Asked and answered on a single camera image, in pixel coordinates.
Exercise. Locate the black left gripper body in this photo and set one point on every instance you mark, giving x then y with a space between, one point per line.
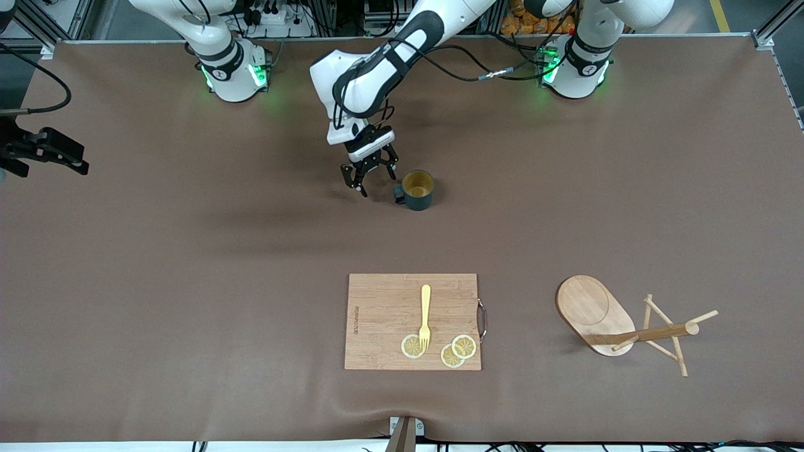
370 160

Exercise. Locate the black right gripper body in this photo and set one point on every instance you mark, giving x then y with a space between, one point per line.
25 145

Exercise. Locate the teal mug yellow inside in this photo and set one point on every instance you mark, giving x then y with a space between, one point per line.
418 191

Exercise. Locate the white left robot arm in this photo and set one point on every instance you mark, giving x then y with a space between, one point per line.
352 81

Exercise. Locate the wooden mug rack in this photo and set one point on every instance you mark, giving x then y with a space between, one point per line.
593 311

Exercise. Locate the silver terminal block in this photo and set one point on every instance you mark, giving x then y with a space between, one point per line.
389 28

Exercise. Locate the brown table mat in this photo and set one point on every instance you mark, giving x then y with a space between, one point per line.
188 251

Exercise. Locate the yellow plastic fork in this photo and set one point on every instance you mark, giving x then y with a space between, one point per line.
426 301

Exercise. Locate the white power strip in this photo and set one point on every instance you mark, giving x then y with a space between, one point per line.
276 25

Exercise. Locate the lemon slice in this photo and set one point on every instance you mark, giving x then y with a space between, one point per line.
410 348
448 360
465 346

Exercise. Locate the orange bread rolls pile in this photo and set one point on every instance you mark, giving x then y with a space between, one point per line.
518 22

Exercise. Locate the aluminium frame post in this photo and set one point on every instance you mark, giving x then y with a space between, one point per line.
63 19
776 28

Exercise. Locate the metal camera mount bar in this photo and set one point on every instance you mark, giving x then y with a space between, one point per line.
405 436

